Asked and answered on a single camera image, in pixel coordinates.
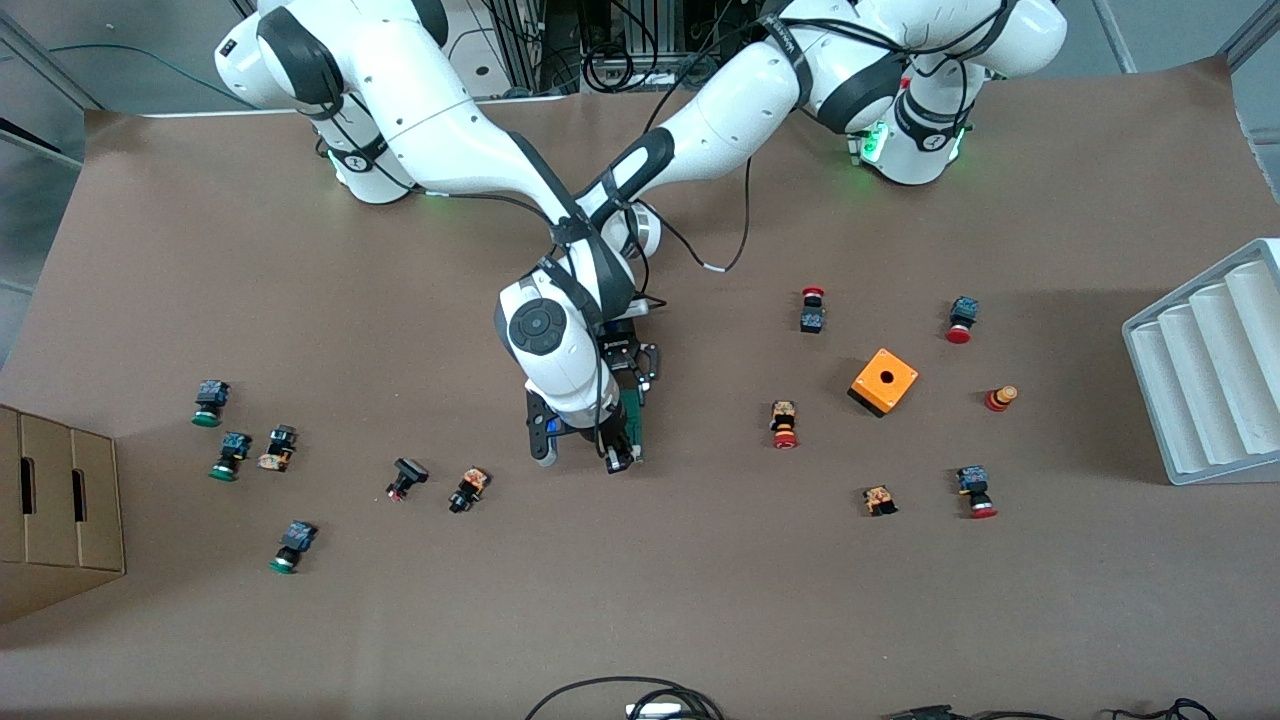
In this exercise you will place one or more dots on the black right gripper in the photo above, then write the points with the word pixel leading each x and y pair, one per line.
pixel 614 443

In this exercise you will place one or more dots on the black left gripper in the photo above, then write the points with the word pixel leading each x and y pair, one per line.
pixel 627 356

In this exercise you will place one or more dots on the green load switch white lever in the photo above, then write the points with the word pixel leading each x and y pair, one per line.
pixel 632 410

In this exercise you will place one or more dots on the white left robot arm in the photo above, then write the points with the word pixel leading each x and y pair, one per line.
pixel 730 120

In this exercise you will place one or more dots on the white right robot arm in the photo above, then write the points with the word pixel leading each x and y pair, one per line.
pixel 440 130

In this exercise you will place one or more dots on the red pushbutton orange block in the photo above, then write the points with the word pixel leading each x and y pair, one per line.
pixel 784 420

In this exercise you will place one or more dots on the black pushbutton orange block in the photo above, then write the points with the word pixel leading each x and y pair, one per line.
pixel 277 450
pixel 470 488

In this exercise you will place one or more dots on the red pushbutton black block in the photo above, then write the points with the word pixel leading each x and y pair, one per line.
pixel 812 318

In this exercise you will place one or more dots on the black square head pushbutton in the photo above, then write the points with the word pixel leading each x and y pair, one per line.
pixel 408 472

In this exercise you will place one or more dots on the small orange contact block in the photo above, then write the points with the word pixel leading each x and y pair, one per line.
pixel 879 499

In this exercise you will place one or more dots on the white plug adapter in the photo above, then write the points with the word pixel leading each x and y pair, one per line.
pixel 655 711

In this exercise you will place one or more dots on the red pushbutton blue block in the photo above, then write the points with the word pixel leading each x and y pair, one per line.
pixel 962 315
pixel 974 485

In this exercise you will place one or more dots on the green pushbutton blue block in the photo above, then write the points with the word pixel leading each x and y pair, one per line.
pixel 295 540
pixel 210 398
pixel 232 452

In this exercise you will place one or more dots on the red yellow mushroom button head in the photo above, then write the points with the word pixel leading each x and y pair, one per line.
pixel 1000 398

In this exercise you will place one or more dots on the aluminium profile rack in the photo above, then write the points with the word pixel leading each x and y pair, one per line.
pixel 520 40

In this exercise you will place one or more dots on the white ribbed plastic tray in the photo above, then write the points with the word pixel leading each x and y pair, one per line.
pixel 1200 400

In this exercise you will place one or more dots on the brown cardboard box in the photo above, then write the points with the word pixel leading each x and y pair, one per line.
pixel 55 540

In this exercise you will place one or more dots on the orange button enclosure box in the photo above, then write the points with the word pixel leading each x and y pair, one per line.
pixel 885 385

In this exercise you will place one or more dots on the grey aluminium frame bar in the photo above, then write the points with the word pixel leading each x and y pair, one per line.
pixel 1250 30

